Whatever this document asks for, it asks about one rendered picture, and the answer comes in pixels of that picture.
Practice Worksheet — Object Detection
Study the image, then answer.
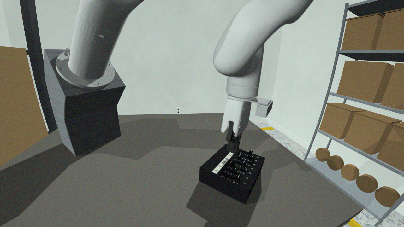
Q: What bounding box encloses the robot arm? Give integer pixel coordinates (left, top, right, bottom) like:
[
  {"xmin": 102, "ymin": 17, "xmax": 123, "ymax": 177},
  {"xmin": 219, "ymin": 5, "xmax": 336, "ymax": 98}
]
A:
[{"xmin": 56, "ymin": 0, "xmax": 313, "ymax": 118}]

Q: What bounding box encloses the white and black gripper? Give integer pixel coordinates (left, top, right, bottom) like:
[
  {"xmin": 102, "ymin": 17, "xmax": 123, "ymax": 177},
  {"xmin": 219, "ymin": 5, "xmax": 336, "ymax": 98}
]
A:
[{"xmin": 221, "ymin": 94, "xmax": 255, "ymax": 154}]

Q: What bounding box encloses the black lighting desk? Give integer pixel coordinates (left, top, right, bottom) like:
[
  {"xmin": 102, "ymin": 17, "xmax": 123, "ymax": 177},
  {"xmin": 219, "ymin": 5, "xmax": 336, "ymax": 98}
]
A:
[{"xmin": 199, "ymin": 144, "xmax": 265, "ymax": 204}]

